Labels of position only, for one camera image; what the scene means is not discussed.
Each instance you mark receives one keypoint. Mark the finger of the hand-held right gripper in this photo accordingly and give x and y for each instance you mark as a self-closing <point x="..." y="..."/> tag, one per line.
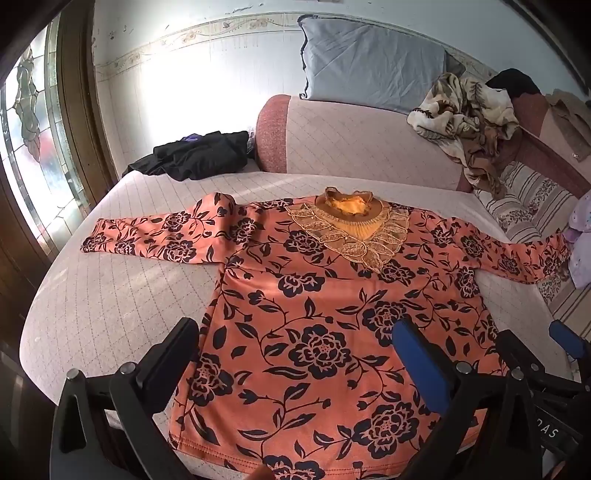
<point x="515" y="350"/>
<point x="565" y="337"/>

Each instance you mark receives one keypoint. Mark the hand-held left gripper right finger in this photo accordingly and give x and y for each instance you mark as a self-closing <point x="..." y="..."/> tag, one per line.
<point x="425" y="364"/>

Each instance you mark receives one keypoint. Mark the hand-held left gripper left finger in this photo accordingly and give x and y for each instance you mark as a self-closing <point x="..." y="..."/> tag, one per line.
<point x="171" y="355"/>

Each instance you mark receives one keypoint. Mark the orange floral shirt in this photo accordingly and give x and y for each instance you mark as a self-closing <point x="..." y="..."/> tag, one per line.
<point x="323" y="300"/>

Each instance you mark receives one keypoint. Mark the black clothes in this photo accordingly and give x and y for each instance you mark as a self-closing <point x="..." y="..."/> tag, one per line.
<point x="203" y="154"/>

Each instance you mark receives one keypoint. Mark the quilted bed cover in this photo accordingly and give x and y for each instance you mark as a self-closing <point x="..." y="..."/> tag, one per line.
<point x="115" y="300"/>

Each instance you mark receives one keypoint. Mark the purple cloth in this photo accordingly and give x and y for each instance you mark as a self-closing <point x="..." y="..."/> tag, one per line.
<point x="581" y="258"/>

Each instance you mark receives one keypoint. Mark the striped floral cushion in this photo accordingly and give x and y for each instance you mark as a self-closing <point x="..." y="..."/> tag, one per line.
<point x="531" y="198"/>

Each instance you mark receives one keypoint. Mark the red brown backrest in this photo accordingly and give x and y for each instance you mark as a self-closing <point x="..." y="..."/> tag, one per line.
<point x="545" y="152"/>

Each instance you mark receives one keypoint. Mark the beige garment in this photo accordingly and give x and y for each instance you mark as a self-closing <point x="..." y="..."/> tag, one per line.
<point x="568" y="120"/>

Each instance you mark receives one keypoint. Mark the pink quilted bolster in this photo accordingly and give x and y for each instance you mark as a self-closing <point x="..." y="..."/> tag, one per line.
<point x="346" y="138"/>

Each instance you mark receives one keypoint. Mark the cream brown floral blanket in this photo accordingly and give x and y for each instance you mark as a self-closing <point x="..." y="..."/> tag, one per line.
<point x="471" y="115"/>

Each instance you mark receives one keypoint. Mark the dark cloth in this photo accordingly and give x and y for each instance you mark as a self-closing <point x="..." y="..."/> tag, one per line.
<point x="508" y="79"/>

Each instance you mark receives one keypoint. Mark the wooden cabinet with glass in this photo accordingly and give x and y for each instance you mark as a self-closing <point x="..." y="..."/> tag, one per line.
<point x="78" y="92"/>

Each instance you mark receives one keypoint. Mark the stained glass window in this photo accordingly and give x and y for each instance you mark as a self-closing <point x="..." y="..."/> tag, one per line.
<point x="27" y="115"/>

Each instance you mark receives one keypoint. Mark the grey pillow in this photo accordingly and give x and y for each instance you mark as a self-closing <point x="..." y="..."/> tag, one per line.
<point x="369" y="64"/>

